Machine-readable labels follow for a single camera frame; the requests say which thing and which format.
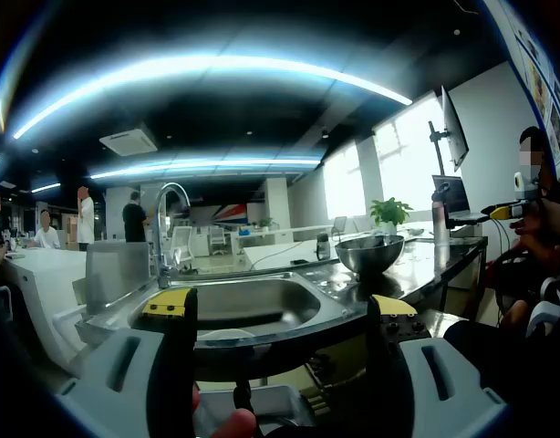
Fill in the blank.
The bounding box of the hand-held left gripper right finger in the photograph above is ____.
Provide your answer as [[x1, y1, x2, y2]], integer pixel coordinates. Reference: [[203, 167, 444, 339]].
[[366, 294, 509, 438]]

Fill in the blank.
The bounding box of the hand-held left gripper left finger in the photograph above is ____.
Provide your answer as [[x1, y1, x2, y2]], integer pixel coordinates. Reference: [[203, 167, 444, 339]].
[[56, 287, 199, 438]]

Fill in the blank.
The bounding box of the stainless steel bowl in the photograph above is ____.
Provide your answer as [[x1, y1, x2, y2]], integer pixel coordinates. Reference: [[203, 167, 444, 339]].
[[334, 234, 407, 276]]

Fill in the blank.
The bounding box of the stainless steel sink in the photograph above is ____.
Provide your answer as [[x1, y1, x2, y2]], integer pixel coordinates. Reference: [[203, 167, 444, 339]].
[[74, 268, 357, 366]]

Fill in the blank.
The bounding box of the steel water bottle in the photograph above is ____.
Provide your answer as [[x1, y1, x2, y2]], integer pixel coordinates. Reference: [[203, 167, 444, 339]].
[[431, 190, 451, 248]]

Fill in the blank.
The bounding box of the chrome sink faucet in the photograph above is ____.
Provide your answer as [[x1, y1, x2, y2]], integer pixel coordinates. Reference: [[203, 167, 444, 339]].
[[151, 182, 192, 289]]

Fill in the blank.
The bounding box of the person's right hand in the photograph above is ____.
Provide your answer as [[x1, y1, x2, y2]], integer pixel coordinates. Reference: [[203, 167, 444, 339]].
[[509, 199, 560, 265]]

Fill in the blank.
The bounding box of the person's left hand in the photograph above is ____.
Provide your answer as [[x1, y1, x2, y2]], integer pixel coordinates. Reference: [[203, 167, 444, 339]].
[[210, 407, 258, 438]]

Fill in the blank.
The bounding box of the person's torso in black shirt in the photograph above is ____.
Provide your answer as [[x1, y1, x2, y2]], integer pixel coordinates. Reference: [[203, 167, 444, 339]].
[[519, 126, 560, 215]]

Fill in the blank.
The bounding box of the computer monitor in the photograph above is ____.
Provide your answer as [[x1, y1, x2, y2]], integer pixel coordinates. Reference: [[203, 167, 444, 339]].
[[439, 85, 471, 172]]

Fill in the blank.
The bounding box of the black monitor stand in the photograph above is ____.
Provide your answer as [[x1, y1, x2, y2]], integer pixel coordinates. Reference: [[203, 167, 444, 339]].
[[428, 120, 451, 177]]

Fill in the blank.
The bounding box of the white plastic chair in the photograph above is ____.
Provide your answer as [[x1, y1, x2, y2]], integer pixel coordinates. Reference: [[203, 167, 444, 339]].
[[524, 275, 560, 339]]

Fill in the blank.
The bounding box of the green potted plant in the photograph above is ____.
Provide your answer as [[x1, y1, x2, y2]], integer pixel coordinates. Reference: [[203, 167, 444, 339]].
[[368, 196, 414, 236]]

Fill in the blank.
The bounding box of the white office desk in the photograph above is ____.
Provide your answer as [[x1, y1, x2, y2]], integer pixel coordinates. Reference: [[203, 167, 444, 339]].
[[5, 247, 88, 364]]

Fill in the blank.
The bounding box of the white swivel office chair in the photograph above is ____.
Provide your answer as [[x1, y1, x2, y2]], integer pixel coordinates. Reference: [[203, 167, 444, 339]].
[[169, 225, 195, 271]]

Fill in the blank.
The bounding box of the dark lidded jar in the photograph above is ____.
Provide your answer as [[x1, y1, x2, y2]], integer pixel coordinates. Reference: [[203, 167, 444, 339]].
[[315, 233, 332, 262]]

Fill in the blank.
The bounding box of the long ceiling light strip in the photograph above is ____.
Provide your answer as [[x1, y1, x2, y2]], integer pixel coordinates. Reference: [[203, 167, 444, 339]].
[[89, 158, 322, 181]]

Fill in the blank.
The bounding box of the ceiling air conditioner unit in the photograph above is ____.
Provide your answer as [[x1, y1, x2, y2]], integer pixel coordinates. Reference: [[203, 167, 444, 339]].
[[99, 120, 159, 158]]

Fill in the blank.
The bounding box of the long curved ceiling light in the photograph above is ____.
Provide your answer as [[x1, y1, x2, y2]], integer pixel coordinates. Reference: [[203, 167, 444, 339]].
[[13, 53, 414, 141]]

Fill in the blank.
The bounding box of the black cable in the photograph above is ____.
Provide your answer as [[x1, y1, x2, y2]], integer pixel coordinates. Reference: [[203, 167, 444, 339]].
[[492, 217, 514, 320]]

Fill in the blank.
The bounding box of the wall poster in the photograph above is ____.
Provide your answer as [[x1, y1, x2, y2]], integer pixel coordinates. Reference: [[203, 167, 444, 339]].
[[482, 0, 560, 188]]

